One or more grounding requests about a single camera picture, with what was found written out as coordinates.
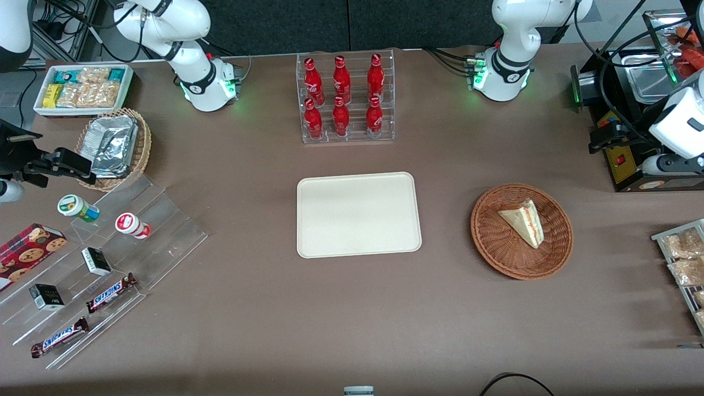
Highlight clear acrylic bottle rack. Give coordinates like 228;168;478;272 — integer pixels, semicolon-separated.
296;48;395;145

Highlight red tartan cookie box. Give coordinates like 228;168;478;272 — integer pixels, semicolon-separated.
0;223;68;292

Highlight red lidded white cup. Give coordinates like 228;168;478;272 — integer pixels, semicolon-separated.
115;212;152;240

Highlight cream plastic tray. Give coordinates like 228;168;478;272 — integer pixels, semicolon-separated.
296;172;422;259

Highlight light tan wicker basket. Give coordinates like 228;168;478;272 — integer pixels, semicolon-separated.
74;108;152;192

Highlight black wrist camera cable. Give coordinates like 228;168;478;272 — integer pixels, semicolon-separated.
572;0;704;155

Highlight beige cracker pack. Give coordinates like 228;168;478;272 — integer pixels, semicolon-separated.
77;67;111;86
78;81;120;108
58;84;83;108

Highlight tray of packaged snacks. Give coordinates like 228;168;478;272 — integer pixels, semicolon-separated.
651;219;704;336

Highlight Snickers chocolate bar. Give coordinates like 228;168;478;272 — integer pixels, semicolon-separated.
30;317;90;359
86;273;138;314

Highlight black looped cable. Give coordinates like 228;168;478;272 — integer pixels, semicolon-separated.
478;372;556;396

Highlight green lidded white cup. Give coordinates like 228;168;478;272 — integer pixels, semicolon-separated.
57;194;101;223

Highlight small black box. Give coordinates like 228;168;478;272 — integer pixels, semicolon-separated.
81;247;112;277
29;284;65;311

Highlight brown round wicker basket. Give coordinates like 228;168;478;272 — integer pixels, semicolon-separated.
470;183;574;281

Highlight red cola bottle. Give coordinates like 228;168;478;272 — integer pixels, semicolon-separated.
367;53;385;102
304;57;325;105
333;55;351;104
304;98;323;140
366;95;383;138
332;96;350;137

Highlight clear acrylic stepped stand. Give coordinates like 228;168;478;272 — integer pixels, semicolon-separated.
0;173;208;370

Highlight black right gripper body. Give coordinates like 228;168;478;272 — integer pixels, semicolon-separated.
0;118;43;182

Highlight glass display case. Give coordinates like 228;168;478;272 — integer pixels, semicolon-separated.
642;10;704;86

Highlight aluminium frame rack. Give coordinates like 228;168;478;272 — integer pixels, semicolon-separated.
32;0;102;64

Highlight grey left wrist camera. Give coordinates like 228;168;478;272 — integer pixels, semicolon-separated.
641;154;704;177

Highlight silver foil pouch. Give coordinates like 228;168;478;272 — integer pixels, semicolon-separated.
88;164;131;179
89;115;139;174

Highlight white rectangular snack bin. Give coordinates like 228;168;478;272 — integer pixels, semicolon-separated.
33;64;134;118

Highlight black countertop grill machine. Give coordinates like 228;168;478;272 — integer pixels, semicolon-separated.
570;47;704;193

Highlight black arm base cables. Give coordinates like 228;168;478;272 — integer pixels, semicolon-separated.
422;46;477;75

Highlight triangle sandwich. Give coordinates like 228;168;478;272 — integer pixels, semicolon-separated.
498;199;545;250

